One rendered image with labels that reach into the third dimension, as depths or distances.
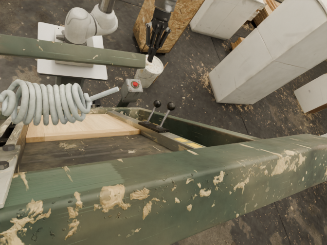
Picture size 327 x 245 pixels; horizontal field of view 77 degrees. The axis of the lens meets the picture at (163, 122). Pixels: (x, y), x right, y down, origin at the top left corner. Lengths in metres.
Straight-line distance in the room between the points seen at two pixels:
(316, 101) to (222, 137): 4.76
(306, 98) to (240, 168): 5.31
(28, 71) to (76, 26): 1.18
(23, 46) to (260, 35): 3.01
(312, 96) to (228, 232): 3.72
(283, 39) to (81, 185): 2.84
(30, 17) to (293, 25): 3.09
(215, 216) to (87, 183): 0.20
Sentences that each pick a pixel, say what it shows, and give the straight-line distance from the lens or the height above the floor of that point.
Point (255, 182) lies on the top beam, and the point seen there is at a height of 1.90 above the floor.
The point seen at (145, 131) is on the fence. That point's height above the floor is 1.40.
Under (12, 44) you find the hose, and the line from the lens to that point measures 0.29.
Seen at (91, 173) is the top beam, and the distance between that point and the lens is 0.29.
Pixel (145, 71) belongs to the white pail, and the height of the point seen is 0.33.
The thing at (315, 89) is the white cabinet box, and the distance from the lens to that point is 5.59.
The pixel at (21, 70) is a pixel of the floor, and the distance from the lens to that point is 2.69.
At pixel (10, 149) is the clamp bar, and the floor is 1.79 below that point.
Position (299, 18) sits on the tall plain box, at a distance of 2.93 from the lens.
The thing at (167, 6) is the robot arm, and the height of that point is 1.70.
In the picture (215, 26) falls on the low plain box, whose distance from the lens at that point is 4.47.
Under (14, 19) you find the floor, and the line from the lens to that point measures 3.17.
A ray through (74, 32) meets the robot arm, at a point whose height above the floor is 1.02.
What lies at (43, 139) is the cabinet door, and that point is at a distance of 0.86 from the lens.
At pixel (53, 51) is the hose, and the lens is 0.28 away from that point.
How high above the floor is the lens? 2.16
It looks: 52 degrees down
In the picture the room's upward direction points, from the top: 47 degrees clockwise
